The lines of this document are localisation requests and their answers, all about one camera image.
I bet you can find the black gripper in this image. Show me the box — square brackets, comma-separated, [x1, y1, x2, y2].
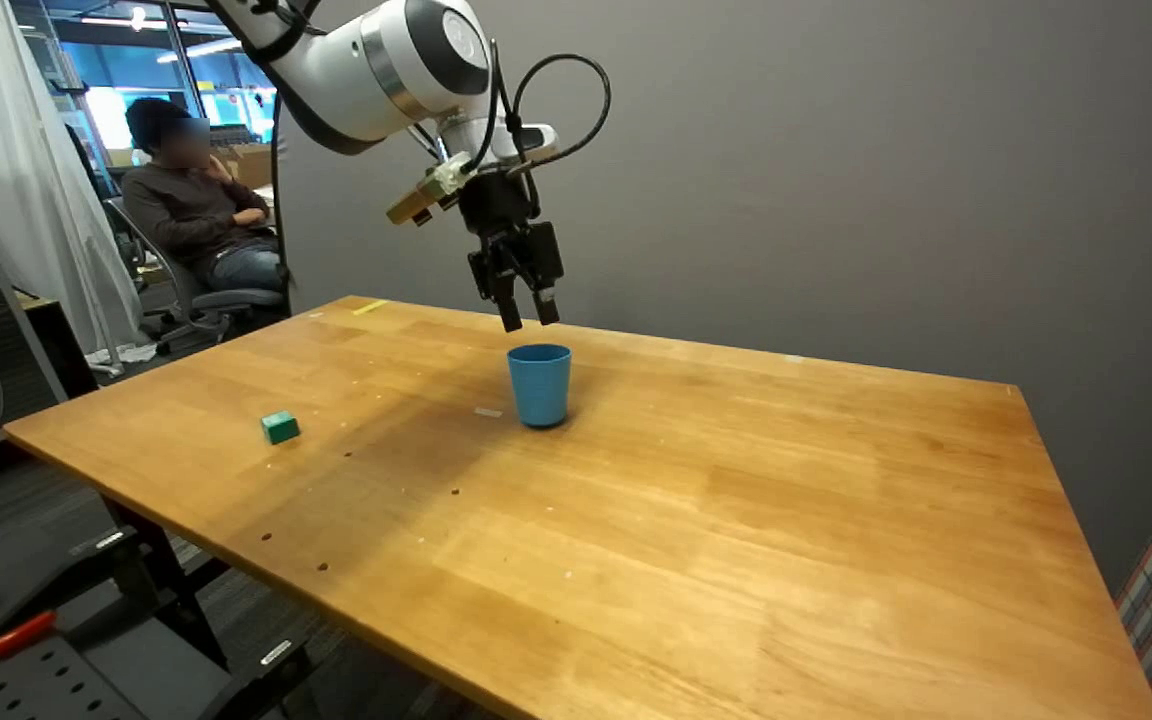
[454, 168, 567, 335]

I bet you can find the light blue cup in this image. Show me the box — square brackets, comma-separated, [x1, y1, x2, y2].
[504, 338, 578, 431]

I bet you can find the green cube block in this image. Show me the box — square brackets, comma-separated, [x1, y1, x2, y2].
[259, 408, 305, 448]

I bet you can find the grey office chair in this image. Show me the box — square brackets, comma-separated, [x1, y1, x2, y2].
[105, 197, 298, 360]

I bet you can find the seated person in dark shirt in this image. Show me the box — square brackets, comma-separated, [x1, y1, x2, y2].
[122, 90, 294, 297]

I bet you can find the white curtain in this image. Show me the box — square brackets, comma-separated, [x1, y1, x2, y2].
[0, 0, 143, 373]

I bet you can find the wrist camera with tan mount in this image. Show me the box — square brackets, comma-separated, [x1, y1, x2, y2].
[385, 118, 563, 228]

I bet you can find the black looped cable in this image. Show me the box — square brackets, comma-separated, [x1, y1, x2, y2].
[477, 45, 615, 177]

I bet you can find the black table leg frame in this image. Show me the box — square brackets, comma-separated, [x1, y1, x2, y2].
[97, 493, 237, 671]

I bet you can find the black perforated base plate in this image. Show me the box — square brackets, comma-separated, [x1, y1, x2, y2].
[0, 616, 316, 720]

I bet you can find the orange handled clamp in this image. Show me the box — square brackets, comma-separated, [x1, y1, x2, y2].
[0, 609, 61, 663]

